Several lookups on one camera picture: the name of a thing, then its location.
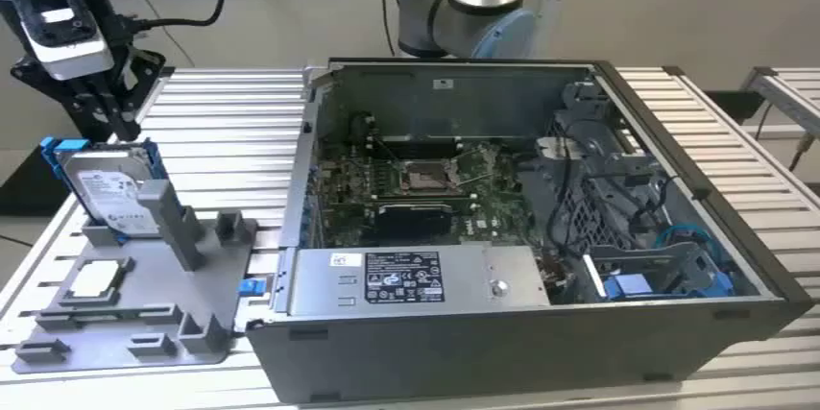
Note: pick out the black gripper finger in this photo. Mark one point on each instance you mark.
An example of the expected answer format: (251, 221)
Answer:
(144, 79)
(44, 81)

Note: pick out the hard disk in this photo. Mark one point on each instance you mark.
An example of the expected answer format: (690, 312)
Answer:
(103, 184)

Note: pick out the grey disk bay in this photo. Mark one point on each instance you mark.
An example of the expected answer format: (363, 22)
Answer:
(640, 256)

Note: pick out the silver CPU chip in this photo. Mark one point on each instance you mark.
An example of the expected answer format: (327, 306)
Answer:
(96, 280)

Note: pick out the grey parts rack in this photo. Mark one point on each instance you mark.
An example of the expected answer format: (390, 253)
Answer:
(147, 287)

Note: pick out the black RAM slots row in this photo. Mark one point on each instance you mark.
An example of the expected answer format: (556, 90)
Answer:
(416, 147)

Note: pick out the blue case latch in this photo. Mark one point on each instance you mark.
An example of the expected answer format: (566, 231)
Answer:
(250, 287)

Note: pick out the CPU socket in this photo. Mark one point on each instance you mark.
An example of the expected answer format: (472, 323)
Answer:
(426, 179)

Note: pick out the green RAM stick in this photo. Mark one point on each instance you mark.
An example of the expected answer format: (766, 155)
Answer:
(108, 312)

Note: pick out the black graphics card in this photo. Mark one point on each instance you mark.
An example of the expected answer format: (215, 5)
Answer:
(414, 225)

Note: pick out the silver power supply unit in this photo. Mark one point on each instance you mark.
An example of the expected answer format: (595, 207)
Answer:
(320, 295)

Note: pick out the green motherboard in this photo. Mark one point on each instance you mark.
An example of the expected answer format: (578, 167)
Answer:
(500, 218)

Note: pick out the white paper tag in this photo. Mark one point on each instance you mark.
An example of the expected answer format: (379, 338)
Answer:
(551, 146)

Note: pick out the black open PC case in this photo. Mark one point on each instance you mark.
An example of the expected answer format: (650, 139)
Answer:
(448, 357)

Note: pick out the perforated metal drive cage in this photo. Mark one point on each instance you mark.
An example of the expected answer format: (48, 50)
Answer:
(596, 208)

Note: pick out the blue plastic block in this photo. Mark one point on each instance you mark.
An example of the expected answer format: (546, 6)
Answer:
(631, 287)

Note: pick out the blue bay latch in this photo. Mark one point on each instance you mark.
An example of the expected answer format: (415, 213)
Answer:
(714, 282)

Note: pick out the aluminium side table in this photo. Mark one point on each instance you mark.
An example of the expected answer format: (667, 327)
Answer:
(788, 88)

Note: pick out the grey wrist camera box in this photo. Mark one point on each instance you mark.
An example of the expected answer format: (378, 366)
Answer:
(71, 55)

